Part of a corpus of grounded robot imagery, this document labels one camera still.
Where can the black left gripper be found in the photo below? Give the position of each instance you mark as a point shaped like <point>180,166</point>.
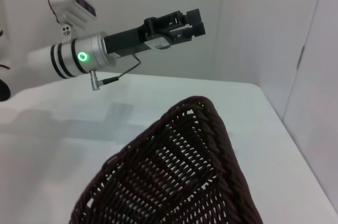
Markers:
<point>126,41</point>

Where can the dark brown woven basket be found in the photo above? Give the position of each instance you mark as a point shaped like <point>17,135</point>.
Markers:
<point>169,181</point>

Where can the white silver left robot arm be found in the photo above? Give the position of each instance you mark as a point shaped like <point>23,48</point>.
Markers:
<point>66,57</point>

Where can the black robot torso base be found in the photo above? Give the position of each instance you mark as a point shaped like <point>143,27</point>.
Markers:
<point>3,90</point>

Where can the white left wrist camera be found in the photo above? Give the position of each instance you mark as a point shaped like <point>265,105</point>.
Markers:
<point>71,7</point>

